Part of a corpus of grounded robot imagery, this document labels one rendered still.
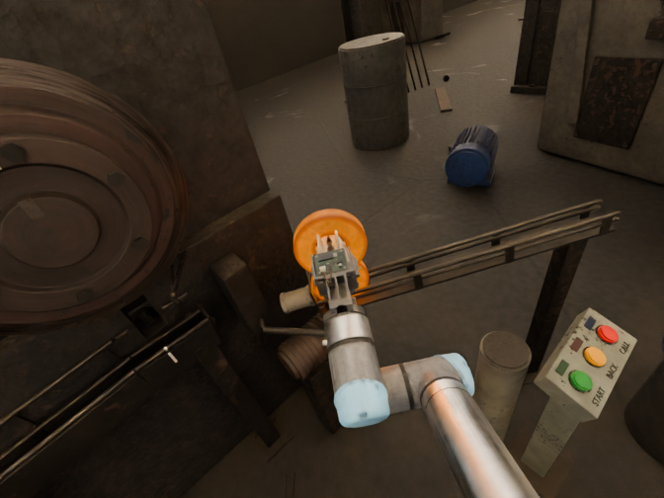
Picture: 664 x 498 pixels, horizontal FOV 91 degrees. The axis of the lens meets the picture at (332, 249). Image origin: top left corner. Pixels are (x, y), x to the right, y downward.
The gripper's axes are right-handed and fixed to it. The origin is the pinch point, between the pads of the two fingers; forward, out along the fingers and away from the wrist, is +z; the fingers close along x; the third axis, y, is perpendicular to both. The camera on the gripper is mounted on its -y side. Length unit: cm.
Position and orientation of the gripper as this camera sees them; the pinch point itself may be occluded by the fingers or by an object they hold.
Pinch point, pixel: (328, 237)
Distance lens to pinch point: 68.4
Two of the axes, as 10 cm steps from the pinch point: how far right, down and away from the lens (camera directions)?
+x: -9.7, 2.2, 0.2
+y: -1.5, -5.8, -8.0
